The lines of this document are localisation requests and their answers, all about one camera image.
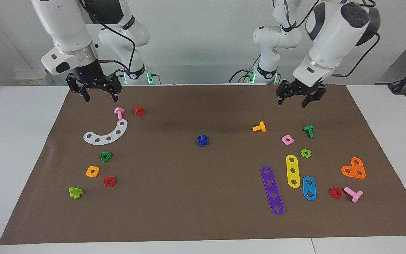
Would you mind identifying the white curved perforated plate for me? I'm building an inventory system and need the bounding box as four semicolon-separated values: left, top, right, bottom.
83;119;128;145

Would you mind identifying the white cardboard box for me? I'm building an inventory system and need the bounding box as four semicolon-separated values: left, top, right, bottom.
14;69;54;86

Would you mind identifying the yellow three-hole plate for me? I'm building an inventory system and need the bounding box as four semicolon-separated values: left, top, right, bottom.
286;155;301;188

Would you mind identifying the orange heart-shaped plate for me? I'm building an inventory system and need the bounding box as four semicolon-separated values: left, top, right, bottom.
341;157;366;179

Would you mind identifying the blue two-hole plate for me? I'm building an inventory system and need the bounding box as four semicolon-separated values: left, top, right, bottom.
302;176;317;201

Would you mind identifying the purple four-hole plate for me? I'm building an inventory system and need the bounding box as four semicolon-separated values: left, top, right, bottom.
260;166;284;216

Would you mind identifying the large pink plastic screw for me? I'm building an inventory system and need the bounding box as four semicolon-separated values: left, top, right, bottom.
344;187;363;203

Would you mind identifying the brown table mat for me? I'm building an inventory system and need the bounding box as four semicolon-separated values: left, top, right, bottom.
0;84;406;245

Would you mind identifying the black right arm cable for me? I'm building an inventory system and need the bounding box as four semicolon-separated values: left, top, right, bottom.
79;0;136;73

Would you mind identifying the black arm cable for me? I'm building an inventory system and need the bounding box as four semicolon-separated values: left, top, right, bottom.
283;0;381;77
79;0;136;73

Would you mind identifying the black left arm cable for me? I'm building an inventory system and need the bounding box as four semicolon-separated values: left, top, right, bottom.
283;0;381;77

